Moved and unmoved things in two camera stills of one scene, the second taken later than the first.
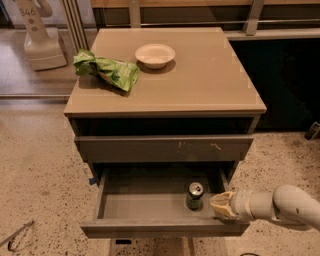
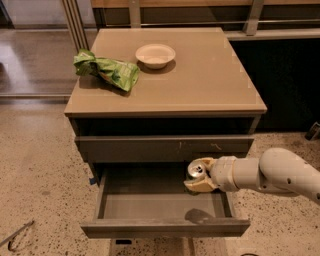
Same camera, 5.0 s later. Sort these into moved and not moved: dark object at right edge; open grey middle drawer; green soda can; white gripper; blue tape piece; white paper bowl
Moved: white gripper; green soda can
Not moved: blue tape piece; white paper bowl; dark object at right edge; open grey middle drawer
